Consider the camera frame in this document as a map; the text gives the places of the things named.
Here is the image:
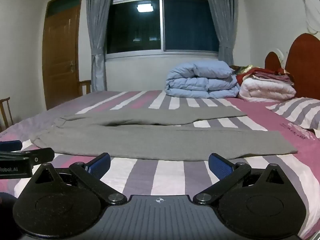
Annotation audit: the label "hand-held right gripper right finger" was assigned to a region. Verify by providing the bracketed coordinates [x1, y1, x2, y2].
[193, 153, 288, 205]

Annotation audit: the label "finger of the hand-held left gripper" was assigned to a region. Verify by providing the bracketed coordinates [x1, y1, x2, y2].
[0, 147, 55, 166]
[0, 140, 23, 152]

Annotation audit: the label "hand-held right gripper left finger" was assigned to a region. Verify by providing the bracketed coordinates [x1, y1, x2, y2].
[31, 152, 127, 205]

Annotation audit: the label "grey pants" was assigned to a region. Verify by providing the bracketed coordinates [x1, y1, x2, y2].
[29, 106, 298, 161]

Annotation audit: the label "wooden chair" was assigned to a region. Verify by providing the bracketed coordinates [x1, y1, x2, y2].
[0, 97, 14, 132]
[79, 80, 92, 96]

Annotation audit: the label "striped pink bed sheet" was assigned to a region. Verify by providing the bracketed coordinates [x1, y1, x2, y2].
[0, 90, 320, 240]

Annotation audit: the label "folded white quilt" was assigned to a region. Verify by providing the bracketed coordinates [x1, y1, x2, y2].
[238, 76, 297, 103]

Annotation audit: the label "folded light blue duvet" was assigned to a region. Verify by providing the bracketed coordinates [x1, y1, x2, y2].
[165, 60, 241, 99]

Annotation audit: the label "striped pillow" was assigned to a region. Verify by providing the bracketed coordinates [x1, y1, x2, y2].
[265, 97, 320, 131]

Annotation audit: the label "folded red blankets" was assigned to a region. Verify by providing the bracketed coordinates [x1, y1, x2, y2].
[229, 64, 294, 85]

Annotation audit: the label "brown wooden door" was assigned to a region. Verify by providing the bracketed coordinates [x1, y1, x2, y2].
[42, 0, 84, 111]

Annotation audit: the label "red-brown wooden headboard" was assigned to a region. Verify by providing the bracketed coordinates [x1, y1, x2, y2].
[264, 33, 320, 100]

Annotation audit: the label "sliding glass window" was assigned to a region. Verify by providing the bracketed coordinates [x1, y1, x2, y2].
[106, 0, 221, 61]

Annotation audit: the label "white wall cable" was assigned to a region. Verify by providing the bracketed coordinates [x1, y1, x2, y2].
[297, 0, 320, 34]

